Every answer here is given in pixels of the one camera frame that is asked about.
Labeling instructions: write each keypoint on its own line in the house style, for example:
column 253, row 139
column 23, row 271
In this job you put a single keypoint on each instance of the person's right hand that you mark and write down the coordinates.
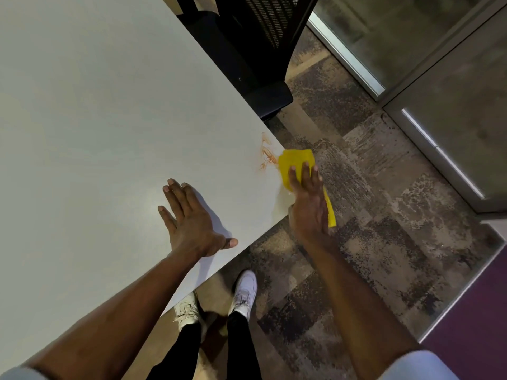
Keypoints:
column 311, row 205

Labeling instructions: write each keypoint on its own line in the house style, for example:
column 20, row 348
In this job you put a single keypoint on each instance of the person's left hand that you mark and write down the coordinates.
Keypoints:
column 194, row 229

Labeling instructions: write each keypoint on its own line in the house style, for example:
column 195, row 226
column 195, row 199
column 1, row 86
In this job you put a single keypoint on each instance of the person's right middle finger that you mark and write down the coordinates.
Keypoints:
column 306, row 174

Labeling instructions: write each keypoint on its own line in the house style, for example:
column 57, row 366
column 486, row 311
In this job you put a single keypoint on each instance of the person's left little finger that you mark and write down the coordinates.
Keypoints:
column 166, row 218

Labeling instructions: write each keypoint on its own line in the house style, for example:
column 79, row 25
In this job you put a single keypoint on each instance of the person's left thumb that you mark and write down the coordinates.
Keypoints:
column 229, row 243

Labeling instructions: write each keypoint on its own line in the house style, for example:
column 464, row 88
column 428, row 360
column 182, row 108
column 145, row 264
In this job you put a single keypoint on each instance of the person's left middle finger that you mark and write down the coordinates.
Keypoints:
column 179, row 195

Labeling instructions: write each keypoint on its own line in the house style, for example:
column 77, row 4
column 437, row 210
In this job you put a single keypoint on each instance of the yellow cleaning cloth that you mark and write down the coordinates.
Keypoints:
column 295, row 158

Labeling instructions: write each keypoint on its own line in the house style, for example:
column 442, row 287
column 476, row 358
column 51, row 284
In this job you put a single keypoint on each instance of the person's right forearm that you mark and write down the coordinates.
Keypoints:
column 356, row 304

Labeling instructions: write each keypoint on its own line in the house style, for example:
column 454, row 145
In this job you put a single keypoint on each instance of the person's left forearm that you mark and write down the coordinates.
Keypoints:
column 119, row 312

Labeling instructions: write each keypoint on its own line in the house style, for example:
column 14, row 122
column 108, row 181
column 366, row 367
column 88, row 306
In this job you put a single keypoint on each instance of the orange sauce stain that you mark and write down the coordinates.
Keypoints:
column 267, row 156

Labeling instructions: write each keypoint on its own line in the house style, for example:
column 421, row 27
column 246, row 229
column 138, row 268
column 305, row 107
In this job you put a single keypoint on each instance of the white right shoe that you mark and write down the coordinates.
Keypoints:
column 244, row 292

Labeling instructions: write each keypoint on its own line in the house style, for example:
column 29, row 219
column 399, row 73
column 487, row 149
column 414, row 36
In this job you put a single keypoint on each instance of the white shoe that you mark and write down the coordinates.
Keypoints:
column 187, row 310
column 244, row 292

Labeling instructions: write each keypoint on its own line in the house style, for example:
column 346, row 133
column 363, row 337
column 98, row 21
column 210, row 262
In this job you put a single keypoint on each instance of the white left shoe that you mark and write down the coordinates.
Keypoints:
column 187, row 310

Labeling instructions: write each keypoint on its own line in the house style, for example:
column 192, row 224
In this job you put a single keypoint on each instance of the black right trouser leg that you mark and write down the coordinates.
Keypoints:
column 242, row 348

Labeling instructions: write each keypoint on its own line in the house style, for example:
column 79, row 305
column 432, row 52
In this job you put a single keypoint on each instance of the black trouser leg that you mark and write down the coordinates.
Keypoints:
column 242, row 348
column 180, row 356

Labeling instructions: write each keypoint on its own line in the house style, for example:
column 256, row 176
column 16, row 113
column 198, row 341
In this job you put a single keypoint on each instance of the black left trouser leg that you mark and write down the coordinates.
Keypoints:
column 180, row 356

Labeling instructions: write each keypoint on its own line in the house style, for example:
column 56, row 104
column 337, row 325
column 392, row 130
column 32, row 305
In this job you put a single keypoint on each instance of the black mesh office chair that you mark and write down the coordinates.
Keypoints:
column 253, row 43

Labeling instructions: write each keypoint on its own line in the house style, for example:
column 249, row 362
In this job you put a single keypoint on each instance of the white left sleeve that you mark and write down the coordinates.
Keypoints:
column 19, row 374

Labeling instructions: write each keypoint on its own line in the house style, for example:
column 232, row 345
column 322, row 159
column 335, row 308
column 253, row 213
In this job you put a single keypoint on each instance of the white sleeve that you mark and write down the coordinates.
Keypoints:
column 420, row 368
column 19, row 374

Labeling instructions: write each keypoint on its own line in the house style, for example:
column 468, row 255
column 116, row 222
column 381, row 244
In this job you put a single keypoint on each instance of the white right sleeve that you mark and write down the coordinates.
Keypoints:
column 420, row 368

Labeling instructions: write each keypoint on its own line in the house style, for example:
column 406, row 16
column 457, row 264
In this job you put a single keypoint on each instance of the frosted glass wall panel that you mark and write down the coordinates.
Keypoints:
column 388, row 35

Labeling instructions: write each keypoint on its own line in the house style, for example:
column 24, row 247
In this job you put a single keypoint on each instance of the glass door with metal frame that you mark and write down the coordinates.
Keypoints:
column 459, row 114

